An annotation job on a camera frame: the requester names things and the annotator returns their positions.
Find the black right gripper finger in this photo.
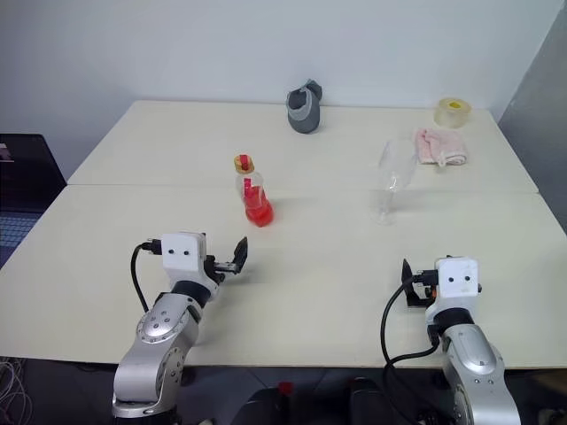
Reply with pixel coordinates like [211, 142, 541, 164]
[400, 258, 416, 294]

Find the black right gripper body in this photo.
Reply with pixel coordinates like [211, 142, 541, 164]
[408, 268, 439, 308]

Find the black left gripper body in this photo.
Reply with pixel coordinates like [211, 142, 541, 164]
[202, 253, 238, 287]

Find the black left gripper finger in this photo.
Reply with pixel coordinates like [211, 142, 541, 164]
[230, 236, 250, 275]

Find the bottle with red liquid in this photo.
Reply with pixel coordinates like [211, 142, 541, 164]
[232, 153, 277, 229]

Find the clear plastic cup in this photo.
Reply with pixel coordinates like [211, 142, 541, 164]
[369, 137, 420, 228]

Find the pink folded towel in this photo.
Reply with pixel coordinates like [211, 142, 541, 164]
[412, 127, 470, 169]

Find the dark laptop computer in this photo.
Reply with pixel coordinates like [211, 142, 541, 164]
[0, 133, 68, 272]

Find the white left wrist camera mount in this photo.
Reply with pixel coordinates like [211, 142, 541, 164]
[161, 231, 208, 273]

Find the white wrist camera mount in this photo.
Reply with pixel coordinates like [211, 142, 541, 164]
[433, 256, 482, 299]
[161, 231, 208, 273]

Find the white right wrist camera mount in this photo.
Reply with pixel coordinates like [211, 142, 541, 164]
[433, 256, 482, 299]

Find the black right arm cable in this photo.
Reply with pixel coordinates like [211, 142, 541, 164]
[381, 270, 444, 399]

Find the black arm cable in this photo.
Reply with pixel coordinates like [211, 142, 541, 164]
[129, 238, 163, 314]
[381, 270, 444, 399]

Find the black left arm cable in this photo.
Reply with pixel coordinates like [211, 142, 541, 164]
[129, 238, 163, 314]

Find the white cable bundle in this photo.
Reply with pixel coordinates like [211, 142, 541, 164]
[0, 352, 35, 425]

